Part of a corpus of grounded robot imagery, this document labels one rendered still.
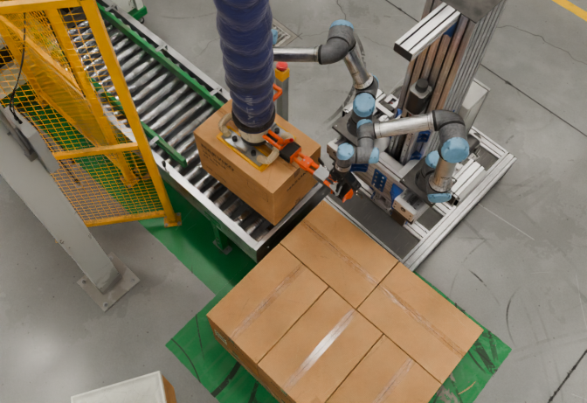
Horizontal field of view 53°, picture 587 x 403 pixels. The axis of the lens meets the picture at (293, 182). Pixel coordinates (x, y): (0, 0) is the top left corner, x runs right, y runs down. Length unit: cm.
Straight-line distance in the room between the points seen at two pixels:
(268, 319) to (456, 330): 105
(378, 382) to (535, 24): 354
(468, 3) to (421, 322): 175
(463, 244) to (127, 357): 236
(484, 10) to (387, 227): 183
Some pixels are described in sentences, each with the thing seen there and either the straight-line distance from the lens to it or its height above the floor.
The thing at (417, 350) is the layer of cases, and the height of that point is 54.
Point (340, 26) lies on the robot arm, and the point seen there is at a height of 164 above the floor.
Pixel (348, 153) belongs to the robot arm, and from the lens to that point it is 268.
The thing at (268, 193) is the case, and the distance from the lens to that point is 316.
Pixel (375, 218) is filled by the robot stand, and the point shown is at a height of 21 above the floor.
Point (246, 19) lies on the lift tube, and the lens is 243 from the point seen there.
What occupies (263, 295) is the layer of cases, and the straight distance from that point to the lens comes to 345.
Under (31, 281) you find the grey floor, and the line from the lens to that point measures 440.
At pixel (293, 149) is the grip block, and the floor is 121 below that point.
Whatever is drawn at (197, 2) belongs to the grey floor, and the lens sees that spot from 553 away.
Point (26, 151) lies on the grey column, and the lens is 276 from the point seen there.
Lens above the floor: 382
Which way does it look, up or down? 61 degrees down
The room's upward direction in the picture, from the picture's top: 2 degrees clockwise
